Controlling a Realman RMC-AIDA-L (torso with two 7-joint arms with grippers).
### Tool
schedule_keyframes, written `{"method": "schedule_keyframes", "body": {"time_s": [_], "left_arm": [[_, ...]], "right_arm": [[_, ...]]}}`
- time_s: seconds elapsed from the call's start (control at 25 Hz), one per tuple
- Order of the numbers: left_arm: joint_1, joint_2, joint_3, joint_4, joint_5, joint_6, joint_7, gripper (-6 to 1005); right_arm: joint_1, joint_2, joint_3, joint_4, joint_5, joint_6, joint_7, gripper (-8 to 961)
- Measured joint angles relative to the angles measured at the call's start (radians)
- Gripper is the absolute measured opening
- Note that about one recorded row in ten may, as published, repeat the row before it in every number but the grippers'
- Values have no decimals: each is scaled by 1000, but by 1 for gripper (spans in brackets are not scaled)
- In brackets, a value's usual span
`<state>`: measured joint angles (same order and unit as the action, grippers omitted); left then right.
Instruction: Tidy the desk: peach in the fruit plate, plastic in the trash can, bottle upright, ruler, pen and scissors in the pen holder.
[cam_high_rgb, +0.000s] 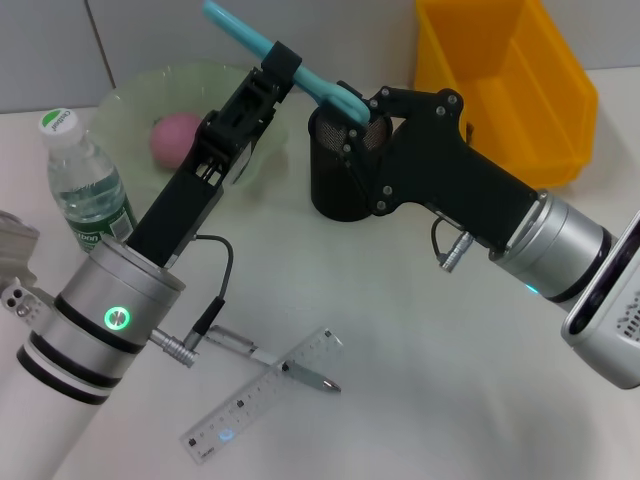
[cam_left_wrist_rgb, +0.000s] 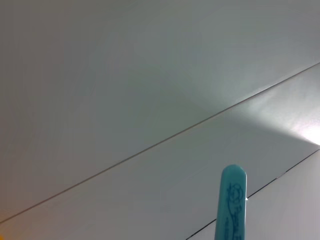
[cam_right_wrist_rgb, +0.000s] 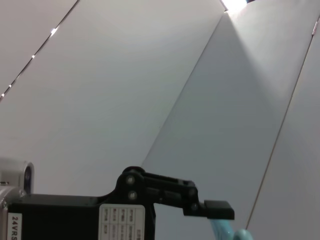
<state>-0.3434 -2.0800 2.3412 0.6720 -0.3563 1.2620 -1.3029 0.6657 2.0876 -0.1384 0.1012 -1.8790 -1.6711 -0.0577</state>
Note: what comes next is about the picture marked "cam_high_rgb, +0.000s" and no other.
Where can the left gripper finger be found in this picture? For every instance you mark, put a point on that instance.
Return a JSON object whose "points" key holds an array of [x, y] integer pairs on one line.
{"points": [[280, 65]]}

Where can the black mesh pen holder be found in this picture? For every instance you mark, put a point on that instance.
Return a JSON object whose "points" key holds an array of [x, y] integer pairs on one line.
{"points": [[327, 187]]}

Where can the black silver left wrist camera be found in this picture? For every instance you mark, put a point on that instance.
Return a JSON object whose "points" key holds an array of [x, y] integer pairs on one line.
{"points": [[15, 240]]}

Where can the yellow plastic storage bin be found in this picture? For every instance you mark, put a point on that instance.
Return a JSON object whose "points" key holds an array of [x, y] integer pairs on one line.
{"points": [[525, 75]]}

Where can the pink peach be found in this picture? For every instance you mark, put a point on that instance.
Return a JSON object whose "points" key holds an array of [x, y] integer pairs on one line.
{"points": [[172, 137]]}

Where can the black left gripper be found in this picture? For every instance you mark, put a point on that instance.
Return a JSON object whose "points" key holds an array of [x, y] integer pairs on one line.
{"points": [[185, 200]]}

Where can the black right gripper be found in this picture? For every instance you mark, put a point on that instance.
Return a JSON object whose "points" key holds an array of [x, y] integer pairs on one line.
{"points": [[440, 175]]}

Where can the transparent plastic ruler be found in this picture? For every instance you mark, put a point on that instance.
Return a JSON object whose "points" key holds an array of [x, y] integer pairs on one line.
{"points": [[240, 405]]}

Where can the white grey ballpoint pen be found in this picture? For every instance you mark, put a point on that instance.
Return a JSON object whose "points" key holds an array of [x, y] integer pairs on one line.
{"points": [[310, 377]]}

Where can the green glass fruit plate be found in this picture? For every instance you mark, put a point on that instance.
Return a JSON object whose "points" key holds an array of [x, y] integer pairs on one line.
{"points": [[130, 100]]}

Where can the blue capped scissors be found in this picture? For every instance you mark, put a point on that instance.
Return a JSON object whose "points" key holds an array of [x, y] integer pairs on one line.
{"points": [[310, 82]]}

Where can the clear water bottle green label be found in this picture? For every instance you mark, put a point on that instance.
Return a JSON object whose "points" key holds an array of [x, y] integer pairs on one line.
{"points": [[85, 165]]}

